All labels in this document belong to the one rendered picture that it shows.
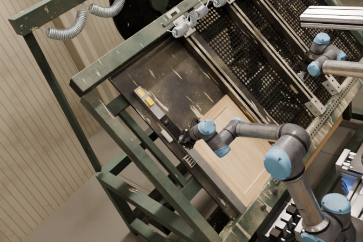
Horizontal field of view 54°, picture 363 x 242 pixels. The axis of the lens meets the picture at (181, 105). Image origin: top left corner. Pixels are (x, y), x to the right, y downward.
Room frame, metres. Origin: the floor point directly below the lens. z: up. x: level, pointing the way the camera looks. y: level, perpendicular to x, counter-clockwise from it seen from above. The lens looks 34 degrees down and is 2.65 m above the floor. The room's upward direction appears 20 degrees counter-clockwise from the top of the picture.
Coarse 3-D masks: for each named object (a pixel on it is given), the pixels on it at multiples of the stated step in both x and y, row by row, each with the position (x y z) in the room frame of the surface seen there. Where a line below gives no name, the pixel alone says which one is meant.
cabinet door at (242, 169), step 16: (224, 96) 1.88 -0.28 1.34; (208, 112) 1.78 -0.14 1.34; (224, 112) 1.80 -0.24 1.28; (240, 112) 1.81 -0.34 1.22; (240, 144) 1.66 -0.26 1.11; (256, 144) 1.67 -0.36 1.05; (208, 160) 1.55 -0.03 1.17; (224, 160) 1.57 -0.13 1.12; (240, 160) 1.58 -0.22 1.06; (256, 160) 1.59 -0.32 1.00; (224, 176) 1.49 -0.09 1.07; (240, 176) 1.51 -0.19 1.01; (256, 176) 1.52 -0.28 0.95; (240, 192) 1.43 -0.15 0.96; (256, 192) 1.44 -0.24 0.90
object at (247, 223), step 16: (336, 96) 2.00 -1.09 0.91; (352, 96) 2.03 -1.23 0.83; (336, 112) 1.90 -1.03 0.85; (320, 128) 1.79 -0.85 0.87; (304, 160) 1.60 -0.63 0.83; (256, 208) 1.35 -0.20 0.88; (272, 208) 1.36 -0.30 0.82; (240, 224) 1.27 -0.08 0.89; (256, 224) 1.28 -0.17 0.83; (224, 240) 1.20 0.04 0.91; (240, 240) 1.21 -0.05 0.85
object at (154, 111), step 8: (136, 96) 1.79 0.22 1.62; (144, 96) 1.78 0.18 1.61; (144, 104) 1.75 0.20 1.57; (152, 112) 1.71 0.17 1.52; (160, 112) 1.72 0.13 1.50; (184, 152) 1.59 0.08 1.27; (192, 152) 1.56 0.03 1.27; (200, 160) 1.53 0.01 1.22; (200, 168) 1.51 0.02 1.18; (208, 168) 1.50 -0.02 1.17; (208, 176) 1.47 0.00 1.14; (216, 176) 1.47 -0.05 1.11; (216, 184) 1.44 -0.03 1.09; (224, 184) 1.44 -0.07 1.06; (224, 192) 1.41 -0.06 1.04; (232, 192) 1.41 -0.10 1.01; (232, 200) 1.38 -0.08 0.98; (240, 208) 1.35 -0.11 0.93
